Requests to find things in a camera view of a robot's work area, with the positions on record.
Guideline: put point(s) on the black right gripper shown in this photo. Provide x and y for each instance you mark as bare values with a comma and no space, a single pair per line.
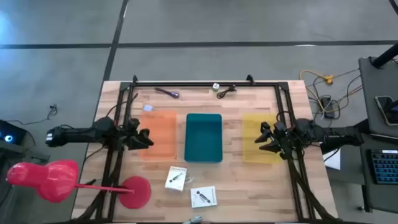
286,138

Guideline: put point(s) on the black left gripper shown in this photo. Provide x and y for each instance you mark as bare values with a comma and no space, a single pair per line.
127,133

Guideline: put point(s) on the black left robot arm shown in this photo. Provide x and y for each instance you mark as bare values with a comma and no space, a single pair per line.
77,134

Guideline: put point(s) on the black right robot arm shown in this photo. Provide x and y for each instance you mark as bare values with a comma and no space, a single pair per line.
329,137

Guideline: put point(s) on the translucent orange bin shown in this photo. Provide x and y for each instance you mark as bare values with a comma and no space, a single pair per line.
158,135

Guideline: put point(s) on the translucent yellow bin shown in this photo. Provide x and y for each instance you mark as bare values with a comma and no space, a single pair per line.
253,140

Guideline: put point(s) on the teal plastic bin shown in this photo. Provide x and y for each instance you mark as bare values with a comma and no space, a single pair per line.
203,138

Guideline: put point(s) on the small white plastic item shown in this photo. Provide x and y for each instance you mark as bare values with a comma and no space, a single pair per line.
148,108

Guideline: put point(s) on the purple pen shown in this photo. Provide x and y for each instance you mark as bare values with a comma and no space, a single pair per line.
168,92

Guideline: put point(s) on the black power strip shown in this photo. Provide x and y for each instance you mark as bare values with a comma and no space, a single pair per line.
327,107

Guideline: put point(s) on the white paper sheet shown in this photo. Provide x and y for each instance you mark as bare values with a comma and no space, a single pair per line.
334,160

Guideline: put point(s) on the small white charger cube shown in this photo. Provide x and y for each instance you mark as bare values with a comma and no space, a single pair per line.
215,86

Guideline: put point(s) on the red stand with round base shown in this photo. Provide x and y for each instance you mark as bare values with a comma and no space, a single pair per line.
53,180

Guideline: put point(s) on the grey side desk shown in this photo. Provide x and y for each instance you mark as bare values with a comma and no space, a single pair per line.
370,90

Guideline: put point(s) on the black backlit keyboard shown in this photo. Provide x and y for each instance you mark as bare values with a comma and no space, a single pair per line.
385,166

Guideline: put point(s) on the black smartphone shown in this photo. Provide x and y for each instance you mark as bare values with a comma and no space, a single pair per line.
387,109

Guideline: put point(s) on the black device with blue light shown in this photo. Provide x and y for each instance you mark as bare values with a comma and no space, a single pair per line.
11,133

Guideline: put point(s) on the black pole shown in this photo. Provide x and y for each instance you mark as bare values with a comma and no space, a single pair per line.
385,56

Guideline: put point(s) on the black aluminium table frame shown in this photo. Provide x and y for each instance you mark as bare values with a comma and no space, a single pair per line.
202,84

